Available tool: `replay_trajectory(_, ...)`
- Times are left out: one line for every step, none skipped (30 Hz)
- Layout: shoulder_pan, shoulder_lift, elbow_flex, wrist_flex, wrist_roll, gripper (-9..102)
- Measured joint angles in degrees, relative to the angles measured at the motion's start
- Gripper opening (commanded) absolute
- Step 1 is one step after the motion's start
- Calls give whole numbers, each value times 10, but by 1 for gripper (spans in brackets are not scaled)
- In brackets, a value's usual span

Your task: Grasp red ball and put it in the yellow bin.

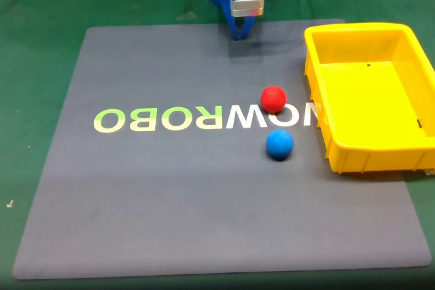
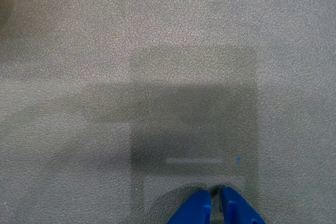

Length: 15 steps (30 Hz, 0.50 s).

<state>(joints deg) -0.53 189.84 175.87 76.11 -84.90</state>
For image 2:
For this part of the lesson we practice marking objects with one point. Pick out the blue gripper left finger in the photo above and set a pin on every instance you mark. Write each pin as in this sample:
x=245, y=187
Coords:
x=197, y=208

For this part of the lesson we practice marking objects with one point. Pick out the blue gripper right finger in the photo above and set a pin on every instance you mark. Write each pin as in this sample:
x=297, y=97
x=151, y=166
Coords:
x=236, y=208

